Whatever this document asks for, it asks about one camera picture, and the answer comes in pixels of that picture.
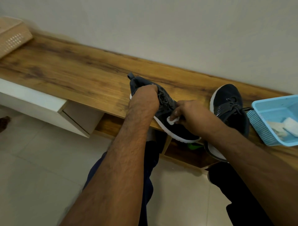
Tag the person's right hand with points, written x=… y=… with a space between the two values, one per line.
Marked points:
x=195 y=118

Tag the person's left hand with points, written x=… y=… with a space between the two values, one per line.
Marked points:
x=144 y=97

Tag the used wipe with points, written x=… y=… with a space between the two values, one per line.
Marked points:
x=277 y=130

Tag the person's right forearm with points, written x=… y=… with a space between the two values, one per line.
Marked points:
x=256 y=167

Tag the person's left forearm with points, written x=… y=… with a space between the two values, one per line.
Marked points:
x=116 y=174

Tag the green ball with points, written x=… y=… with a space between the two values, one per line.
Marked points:
x=193 y=146

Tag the wooden table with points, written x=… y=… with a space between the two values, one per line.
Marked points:
x=81 y=74

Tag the blue plastic basket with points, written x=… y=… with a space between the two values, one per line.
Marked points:
x=267 y=107

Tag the white drawer unit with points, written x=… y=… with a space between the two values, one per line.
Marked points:
x=35 y=102

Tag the beige perforated basket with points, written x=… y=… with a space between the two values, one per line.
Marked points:
x=11 y=35

